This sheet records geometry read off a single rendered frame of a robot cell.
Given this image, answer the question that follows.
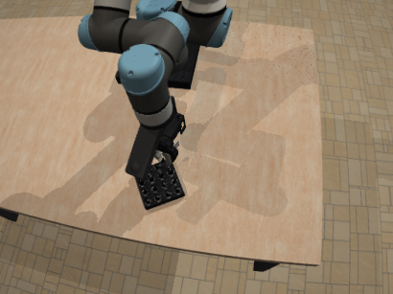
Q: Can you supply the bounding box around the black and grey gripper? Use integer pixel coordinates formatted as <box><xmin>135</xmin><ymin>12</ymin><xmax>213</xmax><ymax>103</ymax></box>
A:
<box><xmin>139</xmin><ymin>96</ymin><xmax>186</xmax><ymax>166</ymax></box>

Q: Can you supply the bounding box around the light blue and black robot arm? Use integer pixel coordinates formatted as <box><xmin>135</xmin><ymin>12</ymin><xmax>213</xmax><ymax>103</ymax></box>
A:
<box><xmin>78</xmin><ymin>0</ymin><xmax>233</xmax><ymax>180</ymax></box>

